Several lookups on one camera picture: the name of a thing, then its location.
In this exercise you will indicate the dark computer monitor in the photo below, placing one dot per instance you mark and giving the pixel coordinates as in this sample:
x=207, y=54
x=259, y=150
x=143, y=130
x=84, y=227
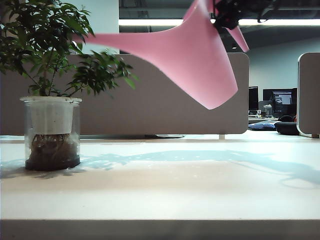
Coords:
x=253, y=98

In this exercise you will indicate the green leafy plant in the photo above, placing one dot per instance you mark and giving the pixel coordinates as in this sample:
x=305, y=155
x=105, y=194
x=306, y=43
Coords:
x=50, y=30

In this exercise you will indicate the white-edged beige desk partition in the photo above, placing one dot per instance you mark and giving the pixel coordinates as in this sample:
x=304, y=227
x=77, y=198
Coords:
x=310, y=95

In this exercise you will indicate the white partition leg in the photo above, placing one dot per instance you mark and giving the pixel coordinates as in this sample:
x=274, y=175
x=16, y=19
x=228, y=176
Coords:
x=222, y=136

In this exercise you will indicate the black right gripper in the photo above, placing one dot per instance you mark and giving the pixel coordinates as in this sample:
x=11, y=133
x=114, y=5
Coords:
x=231, y=7

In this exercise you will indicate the white inner plant pot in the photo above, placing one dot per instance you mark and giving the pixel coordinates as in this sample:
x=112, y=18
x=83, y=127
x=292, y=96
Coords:
x=50, y=117

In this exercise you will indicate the blue patterned cloth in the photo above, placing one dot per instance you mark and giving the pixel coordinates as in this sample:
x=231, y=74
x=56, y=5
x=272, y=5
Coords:
x=262, y=125

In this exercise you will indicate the wide beige desk partition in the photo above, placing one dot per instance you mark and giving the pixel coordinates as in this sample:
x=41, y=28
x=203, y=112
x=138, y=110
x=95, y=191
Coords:
x=140, y=107

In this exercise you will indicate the grey flat partition foot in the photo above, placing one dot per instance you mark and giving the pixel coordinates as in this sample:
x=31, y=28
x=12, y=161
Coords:
x=167, y=136

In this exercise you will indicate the clear plastic cup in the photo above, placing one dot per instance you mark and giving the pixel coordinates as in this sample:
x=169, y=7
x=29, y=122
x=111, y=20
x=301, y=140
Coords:
x=267, y=111

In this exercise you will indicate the lit computer monitor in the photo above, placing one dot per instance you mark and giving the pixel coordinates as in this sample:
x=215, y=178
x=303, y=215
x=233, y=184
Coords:
x=281, y=98

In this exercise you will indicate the pink plastic watering can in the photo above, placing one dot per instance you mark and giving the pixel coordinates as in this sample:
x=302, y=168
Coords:
x=195, y=62

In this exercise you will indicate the black round cushion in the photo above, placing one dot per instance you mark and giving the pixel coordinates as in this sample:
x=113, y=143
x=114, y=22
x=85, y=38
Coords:
x=285, y=127

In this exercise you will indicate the clear glass plant pot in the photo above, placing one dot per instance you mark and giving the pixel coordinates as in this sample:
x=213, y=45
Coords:
x=77, y=125

